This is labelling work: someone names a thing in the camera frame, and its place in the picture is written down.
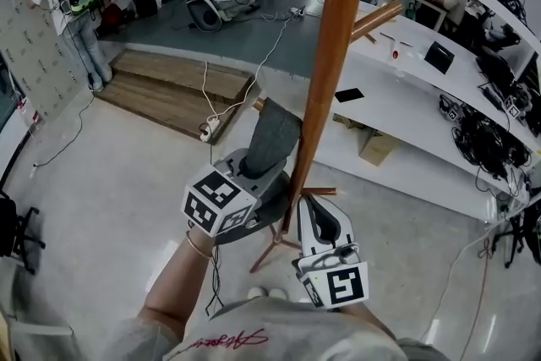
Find person's right forearm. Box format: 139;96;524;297
341;302;396;340

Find grey pod device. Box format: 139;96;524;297
185;0;224;34

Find long white curved desk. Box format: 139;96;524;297
314;0;541;222

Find black bag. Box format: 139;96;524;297
132;0;162;19

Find red bag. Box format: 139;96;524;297
100;3;124;36

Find grey locker cabinet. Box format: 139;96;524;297
0;0;93;124

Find black box stand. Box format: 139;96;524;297
424;41;456;76

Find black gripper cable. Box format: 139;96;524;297
205;241;226;318

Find cardboard box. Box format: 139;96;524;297
358;129;402;169

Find person's white shirt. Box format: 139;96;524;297
0;294;451;361

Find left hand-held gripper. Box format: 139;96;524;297
181;151;292;237

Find white power cable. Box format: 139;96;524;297
201;6;306;124

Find spare hand-held gripper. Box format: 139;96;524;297
504;96;524;120
439;95;465;123

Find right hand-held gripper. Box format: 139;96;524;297
291;195;370;310

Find orange floor cable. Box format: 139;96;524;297
459;238;495;361

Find black floor cable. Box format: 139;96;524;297
32;86;97;171

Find gold bangle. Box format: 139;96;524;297
185;229;214;259

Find black flat tablet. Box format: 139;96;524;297
333;87;366;104

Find black office chair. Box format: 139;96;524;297
493;198;541;270
0;189;46;274

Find wooden coat rack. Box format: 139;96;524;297
249;0;403;275

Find person's white shoes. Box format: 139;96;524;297
247;286;289;302

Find white floor cable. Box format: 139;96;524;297
420;230;494;346

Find white power strip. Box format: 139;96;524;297
199;117;221;141

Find person's left forearm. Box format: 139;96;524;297
138;223;217;346

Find tangle of black cables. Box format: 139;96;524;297
451;112;533;192

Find wooden step platform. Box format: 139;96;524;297
94;49;255;145

